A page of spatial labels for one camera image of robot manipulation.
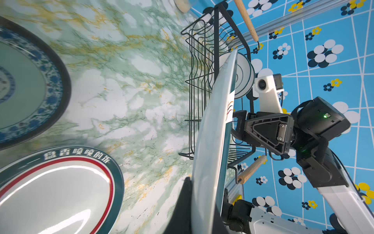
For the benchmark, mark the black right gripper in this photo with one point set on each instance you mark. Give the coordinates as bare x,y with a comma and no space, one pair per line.
308,129

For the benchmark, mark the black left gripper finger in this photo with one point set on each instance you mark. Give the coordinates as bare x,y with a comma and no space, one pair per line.
180,222

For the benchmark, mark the white plate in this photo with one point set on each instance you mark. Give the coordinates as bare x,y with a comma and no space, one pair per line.
35,85
244,78
61,190
211,152

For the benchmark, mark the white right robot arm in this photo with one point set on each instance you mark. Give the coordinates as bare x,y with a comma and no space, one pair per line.
328,175

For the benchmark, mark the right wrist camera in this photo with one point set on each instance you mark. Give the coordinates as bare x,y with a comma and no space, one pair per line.
268,88

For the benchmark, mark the black wire dish rack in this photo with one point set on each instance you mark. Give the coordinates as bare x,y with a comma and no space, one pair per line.
210,36

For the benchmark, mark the wooden rack handle far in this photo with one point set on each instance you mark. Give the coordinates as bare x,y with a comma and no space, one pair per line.
244,14

